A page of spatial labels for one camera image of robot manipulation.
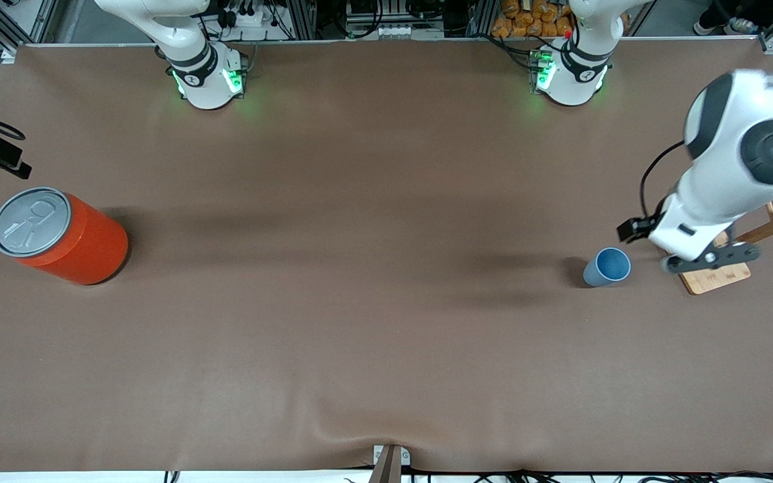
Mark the person in dark trousers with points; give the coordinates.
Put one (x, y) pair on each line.
(722, 10)

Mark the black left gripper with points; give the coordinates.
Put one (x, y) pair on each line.
(636, 228)

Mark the wooden cup stand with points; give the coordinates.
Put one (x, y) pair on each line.
(715, 278)

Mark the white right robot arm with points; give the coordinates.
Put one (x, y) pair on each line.
(192, 74)

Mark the brown table mat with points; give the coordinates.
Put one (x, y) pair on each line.
(359, 302)

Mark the bag of orange snacks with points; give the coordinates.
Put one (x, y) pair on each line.
(527, 20)

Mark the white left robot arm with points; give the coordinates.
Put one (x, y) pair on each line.
(762, 147)

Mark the white connector block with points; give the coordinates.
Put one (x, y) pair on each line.
(393, 31)

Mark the white power strip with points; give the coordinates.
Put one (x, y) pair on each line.
(252, 19)

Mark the aluminium frame post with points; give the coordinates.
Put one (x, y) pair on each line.
(299, 20)

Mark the blue plastic cup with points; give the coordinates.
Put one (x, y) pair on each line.
(594, 275)

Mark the red can with grey lid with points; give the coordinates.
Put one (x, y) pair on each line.
(91, 248)

